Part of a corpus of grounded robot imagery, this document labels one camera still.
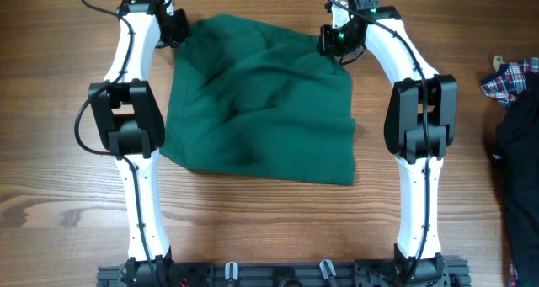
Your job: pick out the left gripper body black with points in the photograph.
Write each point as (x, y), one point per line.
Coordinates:
(178, 29)

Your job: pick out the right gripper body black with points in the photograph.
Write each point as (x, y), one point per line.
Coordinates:
(336, 41)

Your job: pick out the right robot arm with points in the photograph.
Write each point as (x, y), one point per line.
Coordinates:
(419, 127)

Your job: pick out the dark navy garment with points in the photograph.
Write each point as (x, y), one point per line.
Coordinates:
(517, 145)

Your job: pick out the green t-shirt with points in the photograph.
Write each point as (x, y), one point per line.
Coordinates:
(252, 98)

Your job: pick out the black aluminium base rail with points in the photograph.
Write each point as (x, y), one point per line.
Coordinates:
(278, 274)

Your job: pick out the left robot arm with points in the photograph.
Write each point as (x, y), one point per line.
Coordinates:
(131, 129)

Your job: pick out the plaid shirt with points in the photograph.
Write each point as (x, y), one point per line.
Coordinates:
(508, 79)

